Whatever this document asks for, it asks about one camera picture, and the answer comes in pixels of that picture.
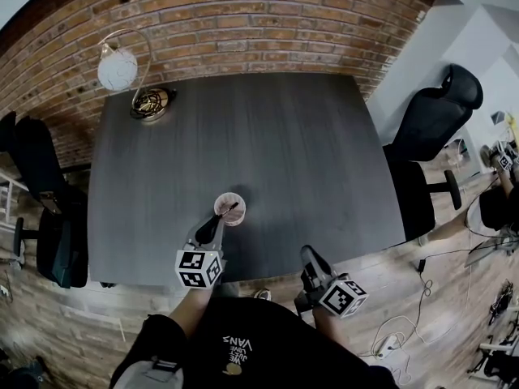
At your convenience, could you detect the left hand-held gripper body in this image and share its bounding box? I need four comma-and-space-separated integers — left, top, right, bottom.
174, 233, 226, 290

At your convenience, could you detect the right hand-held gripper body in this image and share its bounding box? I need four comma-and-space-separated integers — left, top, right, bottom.
294, 271, 371, 320

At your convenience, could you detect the pink cup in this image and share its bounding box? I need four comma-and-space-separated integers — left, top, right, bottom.
212, 190, 247, 228

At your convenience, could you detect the black pen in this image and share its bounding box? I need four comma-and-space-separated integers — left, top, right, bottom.
217, 201, 241, 219

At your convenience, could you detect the person's right forearm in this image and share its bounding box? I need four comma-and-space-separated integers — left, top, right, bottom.
311, 306, 371, 367

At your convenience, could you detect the person's left forearm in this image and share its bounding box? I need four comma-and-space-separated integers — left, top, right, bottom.
166, 284, 215, 342

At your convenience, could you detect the person's grey trouser leg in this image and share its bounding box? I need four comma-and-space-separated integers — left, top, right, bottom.
219, 280, 241, 299

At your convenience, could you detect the white power strip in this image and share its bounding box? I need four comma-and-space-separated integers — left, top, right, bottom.
373, 335, 401, 359

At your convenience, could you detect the person's black printed shirt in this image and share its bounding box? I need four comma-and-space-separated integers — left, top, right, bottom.
108, 294, 401, 389

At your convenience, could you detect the black office chair without headrest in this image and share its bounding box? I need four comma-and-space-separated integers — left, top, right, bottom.
0, 110, 90, 290

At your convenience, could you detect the black chair base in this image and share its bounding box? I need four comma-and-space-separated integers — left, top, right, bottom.
470, 332, 519, 383

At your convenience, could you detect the black office chair with headrest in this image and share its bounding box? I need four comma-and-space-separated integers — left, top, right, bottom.
382, 63, 485, 243

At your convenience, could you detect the brass lamp with white globe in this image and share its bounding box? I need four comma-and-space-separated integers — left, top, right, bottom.
97, 28, 178, 125

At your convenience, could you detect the white metal rack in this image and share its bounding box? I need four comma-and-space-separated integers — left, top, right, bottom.
0, 167, 30, 235

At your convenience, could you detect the white cable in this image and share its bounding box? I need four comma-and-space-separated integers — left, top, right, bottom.
358, 273, 475, 384

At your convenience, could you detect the black tangled cable bundle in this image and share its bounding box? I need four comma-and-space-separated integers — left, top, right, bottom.
488, 280, 515, 327

